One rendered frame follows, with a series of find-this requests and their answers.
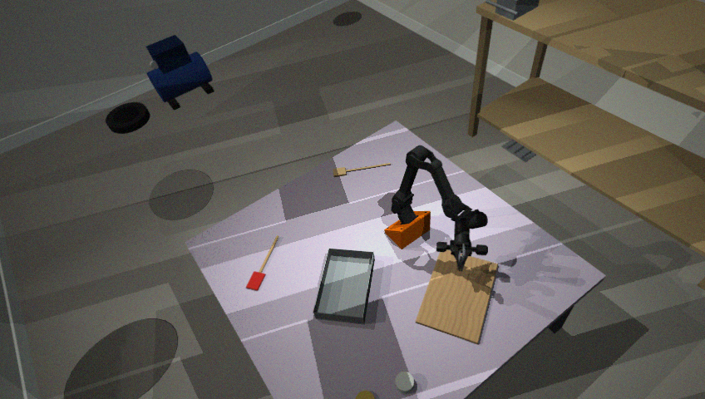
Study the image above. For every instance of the tan wooden spatula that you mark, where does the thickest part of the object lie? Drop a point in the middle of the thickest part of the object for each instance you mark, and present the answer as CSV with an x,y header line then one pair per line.
x,y
341,171

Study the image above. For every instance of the yellow flat disc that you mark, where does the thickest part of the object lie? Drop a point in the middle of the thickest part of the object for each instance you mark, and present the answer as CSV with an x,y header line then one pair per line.
x,y
365,395

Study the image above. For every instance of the red spatula with wooden handle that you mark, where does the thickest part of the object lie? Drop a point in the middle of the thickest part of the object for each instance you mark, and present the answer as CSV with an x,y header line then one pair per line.
x,y
257,277

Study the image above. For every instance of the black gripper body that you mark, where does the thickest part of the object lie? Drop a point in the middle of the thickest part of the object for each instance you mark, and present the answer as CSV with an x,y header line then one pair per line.
x,y
462,236

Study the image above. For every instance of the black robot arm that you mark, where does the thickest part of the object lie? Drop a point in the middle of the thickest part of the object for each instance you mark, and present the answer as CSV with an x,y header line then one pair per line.
x,y
450,203

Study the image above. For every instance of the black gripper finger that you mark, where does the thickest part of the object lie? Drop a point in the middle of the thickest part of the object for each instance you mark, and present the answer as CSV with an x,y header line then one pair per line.
x,y
455,254
468,253

